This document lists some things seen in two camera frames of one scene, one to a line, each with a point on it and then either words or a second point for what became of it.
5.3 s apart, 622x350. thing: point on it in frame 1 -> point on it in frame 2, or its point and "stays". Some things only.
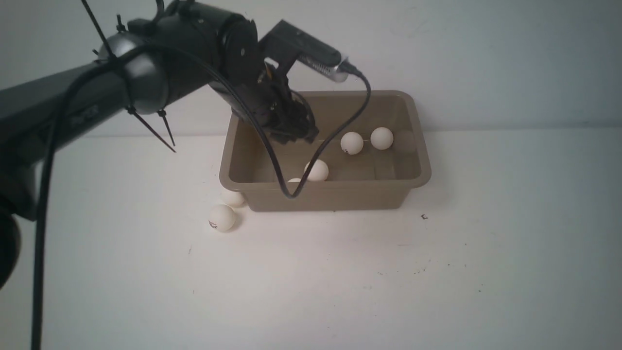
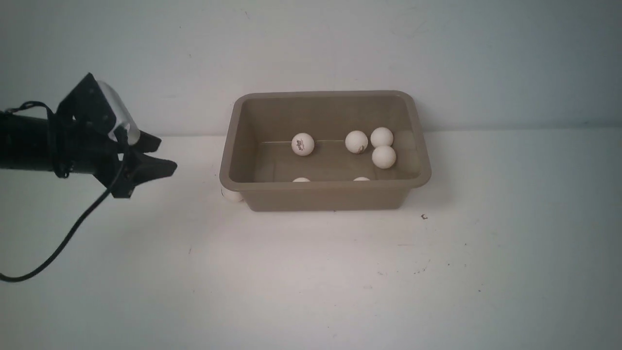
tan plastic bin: (394, 158) stays
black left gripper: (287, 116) -> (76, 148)
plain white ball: (320, 171) -> (384, 156)
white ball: (382, 138) stays
